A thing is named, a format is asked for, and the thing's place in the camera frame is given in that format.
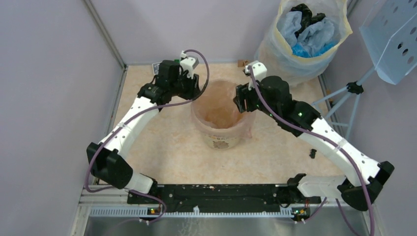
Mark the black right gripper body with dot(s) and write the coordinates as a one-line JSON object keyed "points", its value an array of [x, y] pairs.
{"points": [[255, 102]]}

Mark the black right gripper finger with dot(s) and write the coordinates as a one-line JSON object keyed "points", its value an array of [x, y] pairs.
{"points": [[241, 104], [242, 92]]}

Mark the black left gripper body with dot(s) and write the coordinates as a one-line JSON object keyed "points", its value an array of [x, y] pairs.
{"points": [[187, 86]]}

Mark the cream capybara trash bin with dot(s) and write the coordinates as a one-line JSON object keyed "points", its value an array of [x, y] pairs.
{"points": [[221, 133]]}

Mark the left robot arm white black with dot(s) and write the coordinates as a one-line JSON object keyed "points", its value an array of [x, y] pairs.
{"points": [[108, 157]]}

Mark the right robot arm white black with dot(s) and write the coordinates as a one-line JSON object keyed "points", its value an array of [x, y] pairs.
{"points": [[363, 178]]}

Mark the large translucent bag of bags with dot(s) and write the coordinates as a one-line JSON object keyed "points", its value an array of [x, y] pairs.
{"points": [[275, 50]]}

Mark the small wooden blocks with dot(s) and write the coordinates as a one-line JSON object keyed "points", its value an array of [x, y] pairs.
{"points": [[242, 63]]}

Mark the blue plastic bag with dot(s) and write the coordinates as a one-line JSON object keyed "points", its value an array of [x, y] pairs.
{"points": [[307, 52]]}

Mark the small black clip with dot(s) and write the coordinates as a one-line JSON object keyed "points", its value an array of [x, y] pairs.
{"points": [[312, 153]]}

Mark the black plastic bag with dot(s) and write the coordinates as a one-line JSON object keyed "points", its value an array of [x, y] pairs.
{"points": [[307, 18]]}

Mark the light blue tripod stand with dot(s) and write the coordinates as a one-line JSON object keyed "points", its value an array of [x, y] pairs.
{"points": [[338, 98]]}

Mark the perforated light blue panel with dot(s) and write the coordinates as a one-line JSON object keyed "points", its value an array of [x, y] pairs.
{"points": [[390, 34]]}

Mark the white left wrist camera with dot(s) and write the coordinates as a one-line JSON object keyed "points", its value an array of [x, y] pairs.
{"points": [[188, 64]]}

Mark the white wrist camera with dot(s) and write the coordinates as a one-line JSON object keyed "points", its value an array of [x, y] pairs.
{"points": [[256, 71], [188, 64]]}

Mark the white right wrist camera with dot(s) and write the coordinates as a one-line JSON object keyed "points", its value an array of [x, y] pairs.
{"points": [[256, 71]]}

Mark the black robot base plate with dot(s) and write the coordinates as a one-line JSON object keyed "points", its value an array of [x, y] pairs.
{"points": [[223, 198]]}

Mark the aluminium corner frame post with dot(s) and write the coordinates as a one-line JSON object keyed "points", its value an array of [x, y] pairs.
{"points": [[104, 33]]}

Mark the white toothed cable rail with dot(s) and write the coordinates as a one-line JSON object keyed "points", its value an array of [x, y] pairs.
{"points": [[145, 212]]}

